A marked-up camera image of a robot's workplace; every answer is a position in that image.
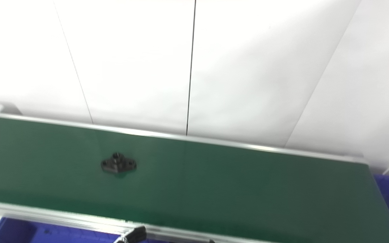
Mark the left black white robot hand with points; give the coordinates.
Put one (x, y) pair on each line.
(135, 234)

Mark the black flanged machine part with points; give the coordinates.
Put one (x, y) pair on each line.
(118, 164)

